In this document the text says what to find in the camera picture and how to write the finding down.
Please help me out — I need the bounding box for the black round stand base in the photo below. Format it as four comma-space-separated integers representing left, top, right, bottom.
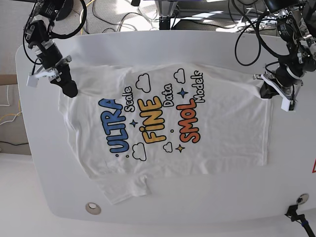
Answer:
56, 0, 74, 21

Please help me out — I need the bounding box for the metal table grommet right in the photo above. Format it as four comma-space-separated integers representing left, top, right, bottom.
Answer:
296, 193, 309, 205

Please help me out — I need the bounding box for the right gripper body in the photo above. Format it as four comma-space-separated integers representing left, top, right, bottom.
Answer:
31, 43, 72, 81

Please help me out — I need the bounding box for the red warning sticker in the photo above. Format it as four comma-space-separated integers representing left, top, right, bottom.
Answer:
312, 160, 316, 173

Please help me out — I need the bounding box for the yellow cable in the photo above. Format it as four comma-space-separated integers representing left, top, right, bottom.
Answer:
79, 0, 96, 36

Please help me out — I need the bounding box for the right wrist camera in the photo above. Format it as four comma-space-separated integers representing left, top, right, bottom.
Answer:
27, 74, 39, 88

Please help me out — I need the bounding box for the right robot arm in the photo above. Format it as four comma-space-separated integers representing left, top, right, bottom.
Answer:
23, 0, 87, 98

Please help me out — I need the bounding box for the metal table grommet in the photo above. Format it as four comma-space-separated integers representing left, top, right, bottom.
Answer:
296, 193, 309, 205
85, 202, 101, 215

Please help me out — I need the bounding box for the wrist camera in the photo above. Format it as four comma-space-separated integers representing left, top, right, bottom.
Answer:
281, 98, 295, 112
27, 74, 39, 88

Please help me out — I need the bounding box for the metal table grommet left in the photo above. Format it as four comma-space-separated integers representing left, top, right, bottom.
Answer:
85, 202, 101, 215

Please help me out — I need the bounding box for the black camera clamp mount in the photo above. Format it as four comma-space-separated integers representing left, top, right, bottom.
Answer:
285, 204, 315, 237

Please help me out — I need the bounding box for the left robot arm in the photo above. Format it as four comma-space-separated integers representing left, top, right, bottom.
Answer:
253, 0, 316, 112

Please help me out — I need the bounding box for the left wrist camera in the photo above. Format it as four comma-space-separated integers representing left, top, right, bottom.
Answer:
281, 98, 295, 112

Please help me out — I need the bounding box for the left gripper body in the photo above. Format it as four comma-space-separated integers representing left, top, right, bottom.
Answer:
253, 64, 303, 106

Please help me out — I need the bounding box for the aluminium frame post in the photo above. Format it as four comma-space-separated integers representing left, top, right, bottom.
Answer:
155, 0, 179, 30

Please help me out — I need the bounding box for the white printed T-shirt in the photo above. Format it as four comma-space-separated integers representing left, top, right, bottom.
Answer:
58, 64, 272, 204

